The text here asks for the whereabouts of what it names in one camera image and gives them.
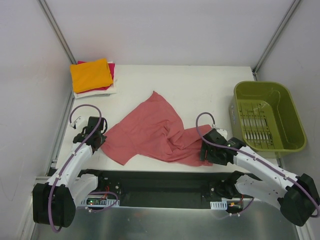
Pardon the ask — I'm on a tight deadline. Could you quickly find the salmon pink polo shirt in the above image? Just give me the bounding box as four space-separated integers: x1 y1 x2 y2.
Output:
101 92 212 167

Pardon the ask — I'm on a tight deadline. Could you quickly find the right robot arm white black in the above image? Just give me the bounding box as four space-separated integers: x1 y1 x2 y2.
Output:
200 128 320 227

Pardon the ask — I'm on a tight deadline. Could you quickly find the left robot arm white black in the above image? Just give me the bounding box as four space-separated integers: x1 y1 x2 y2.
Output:
32 116 108 229

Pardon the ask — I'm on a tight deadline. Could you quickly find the folded white t shirt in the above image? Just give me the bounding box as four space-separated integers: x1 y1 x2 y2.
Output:
73 61 117 99

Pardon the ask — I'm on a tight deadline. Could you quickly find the olive green plastic basket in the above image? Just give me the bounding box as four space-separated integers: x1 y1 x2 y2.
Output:
229 81 307 159

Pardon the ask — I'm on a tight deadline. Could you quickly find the folded orange t shirt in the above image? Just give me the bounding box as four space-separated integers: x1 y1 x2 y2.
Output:
69 58 114 94

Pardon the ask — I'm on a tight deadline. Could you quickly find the folded magenta t shirt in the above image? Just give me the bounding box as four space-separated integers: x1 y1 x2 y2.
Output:
76 60 116 92

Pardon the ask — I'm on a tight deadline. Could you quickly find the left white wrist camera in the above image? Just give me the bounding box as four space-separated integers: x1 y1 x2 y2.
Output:
69 116 88 131

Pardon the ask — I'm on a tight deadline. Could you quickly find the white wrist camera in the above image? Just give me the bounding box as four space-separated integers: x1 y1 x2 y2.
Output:
69 116 88 131
211 124 228 139

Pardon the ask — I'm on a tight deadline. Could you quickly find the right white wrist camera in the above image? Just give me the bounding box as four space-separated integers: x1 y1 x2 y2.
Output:
211 124 228 139

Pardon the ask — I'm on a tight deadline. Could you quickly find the right white cable duct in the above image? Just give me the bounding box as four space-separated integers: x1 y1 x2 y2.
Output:
209 200 243 211

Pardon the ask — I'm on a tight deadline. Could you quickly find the white cable duct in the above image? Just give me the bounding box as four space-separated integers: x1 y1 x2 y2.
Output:
209 200 243 211
78 197 120 208

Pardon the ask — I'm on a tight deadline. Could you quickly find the left white cable duct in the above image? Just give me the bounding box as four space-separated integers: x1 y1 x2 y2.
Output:
78 197 120 208

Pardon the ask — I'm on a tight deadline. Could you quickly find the right aluminium frame post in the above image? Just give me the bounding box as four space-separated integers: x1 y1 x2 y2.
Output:
252 0 303 77

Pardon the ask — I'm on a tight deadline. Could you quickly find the aluminium frame post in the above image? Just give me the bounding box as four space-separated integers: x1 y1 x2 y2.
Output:
252 0 303 77
37 0 77 64

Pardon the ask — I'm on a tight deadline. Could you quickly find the left aluminium frame post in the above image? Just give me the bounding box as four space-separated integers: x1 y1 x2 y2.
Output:
37 0 77 64

